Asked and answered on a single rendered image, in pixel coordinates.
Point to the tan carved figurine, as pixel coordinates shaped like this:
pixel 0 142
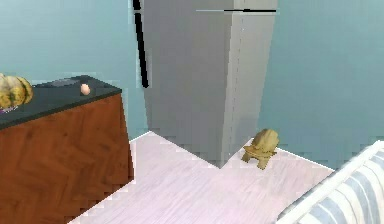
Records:
pixel 263 146

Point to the grey fridge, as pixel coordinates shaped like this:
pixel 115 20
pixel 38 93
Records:
pixel 193 83

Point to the pale pink egg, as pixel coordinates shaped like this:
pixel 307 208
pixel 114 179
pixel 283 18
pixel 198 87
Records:
pixel 85 89

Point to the brown wooden counter black top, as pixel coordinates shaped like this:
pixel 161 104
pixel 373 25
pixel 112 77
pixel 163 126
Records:
pixel 63 150

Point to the white blue striped sofa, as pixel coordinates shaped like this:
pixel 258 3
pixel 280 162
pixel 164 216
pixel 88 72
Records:
pixel 346 193

